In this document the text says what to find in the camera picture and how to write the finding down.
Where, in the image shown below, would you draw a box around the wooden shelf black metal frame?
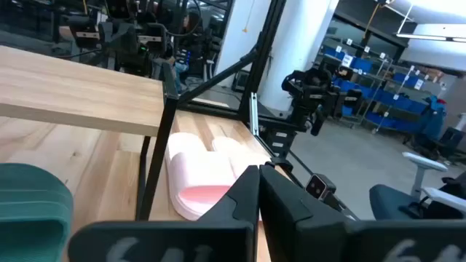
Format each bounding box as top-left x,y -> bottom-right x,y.
0,45 -> 180,222

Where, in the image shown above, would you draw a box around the metal rack blue bins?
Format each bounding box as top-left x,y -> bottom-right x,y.
320,36 -> 449,135

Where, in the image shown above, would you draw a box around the white square pillar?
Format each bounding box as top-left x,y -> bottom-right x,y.
214,0 -> 340,112

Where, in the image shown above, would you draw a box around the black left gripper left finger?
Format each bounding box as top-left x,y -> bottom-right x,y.
67,164 -> 261,262

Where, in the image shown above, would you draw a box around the dark office chair white armrests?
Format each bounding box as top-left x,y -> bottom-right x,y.
369,151 -> 466,222

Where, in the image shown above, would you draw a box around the small silver camera box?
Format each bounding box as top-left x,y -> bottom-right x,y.
304,173 -> 338,202

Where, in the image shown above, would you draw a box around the background robot workstation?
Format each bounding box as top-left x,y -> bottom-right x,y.
68,0 -> 219,79

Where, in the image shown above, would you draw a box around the black aluminium table frame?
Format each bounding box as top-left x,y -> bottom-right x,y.
177,0 -> 361,222

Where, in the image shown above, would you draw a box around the pink slide sandal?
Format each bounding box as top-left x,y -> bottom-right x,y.
165,132 -> 237,222

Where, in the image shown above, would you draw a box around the black office chair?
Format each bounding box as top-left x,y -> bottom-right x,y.
413,126 -> 466,165

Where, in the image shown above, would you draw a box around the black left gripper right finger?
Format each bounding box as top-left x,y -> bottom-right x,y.
258,164 -> 466,262

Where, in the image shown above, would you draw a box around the ceiling light tube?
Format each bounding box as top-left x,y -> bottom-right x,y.
395,32 -> 466,43

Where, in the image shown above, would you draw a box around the yellow hanging cord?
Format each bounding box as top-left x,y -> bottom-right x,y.
242,0 -> 253,34

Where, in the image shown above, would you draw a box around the green slide sandal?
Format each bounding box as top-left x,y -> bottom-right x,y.
0,162 -> 74,262

